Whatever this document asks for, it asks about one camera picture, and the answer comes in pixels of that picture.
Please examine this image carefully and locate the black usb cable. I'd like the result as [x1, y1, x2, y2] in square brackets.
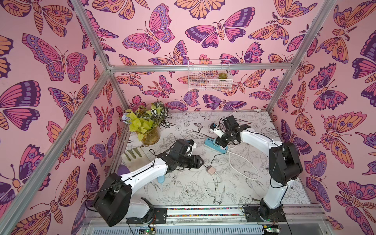
[202, 151, 227, 168]

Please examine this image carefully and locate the teal power strip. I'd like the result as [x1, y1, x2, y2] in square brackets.
[205, 138, 228, 154]

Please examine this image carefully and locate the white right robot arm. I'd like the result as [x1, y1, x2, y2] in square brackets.
[210, 116, 303, 221]

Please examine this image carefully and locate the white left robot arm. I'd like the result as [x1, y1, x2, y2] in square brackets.
[93, 139, 205, 227]

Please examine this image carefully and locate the pink charger adapter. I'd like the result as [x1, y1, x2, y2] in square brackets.
[207, 166, 216, 175]

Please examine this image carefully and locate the blue earbud case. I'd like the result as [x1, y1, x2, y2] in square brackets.
[157, 175, 165, 184]

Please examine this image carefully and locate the beige cloth with green stripes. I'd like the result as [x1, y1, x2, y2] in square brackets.
[120, 147, 151, 172]

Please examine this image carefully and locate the potted plant in amber vase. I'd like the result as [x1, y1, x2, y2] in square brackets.
[121, 101, 173, 146]

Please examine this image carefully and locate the pink purple brush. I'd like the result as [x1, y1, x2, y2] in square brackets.
[117, 164, 130, 176]

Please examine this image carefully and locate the small succulent in basket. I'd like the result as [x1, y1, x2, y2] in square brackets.
[217, 72, 228, 80]

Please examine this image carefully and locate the white power strip cord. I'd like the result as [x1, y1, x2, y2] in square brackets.
[227, 108, 262, 181]

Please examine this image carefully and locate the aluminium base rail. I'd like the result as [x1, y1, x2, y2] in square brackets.
[79, 204, 335, 235]

